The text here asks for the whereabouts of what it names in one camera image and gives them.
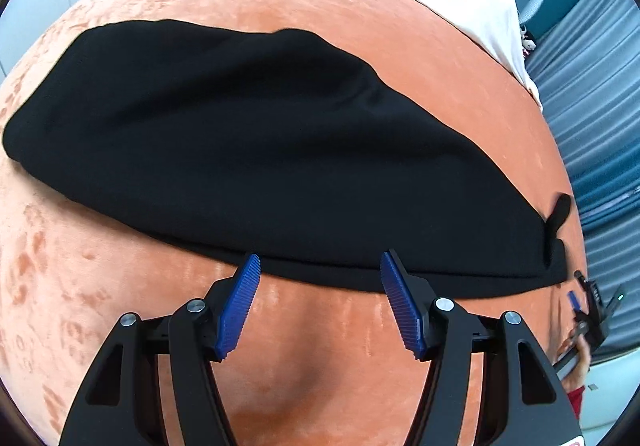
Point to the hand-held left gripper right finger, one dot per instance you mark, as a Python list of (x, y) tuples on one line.
[(402, 311)]

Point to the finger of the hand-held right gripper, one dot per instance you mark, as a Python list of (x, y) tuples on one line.
[(574, 302)]

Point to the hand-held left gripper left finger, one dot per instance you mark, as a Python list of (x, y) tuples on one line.
[(235, 316)]

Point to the black pants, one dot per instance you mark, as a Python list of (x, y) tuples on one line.
[(250, 125)]

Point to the person's right hand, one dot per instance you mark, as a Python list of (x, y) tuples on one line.
[(581, 366)]

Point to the orange plush bed blanket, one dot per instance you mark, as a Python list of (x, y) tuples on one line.
[(325, 351)]

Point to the red clothing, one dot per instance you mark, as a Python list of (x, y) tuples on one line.
[(576, 403)]

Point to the grey-blue pleated curtain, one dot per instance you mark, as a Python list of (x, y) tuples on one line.
[(590, 125)]

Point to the blue upholstered headboard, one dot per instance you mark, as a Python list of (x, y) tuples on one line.
[(531, 9)]

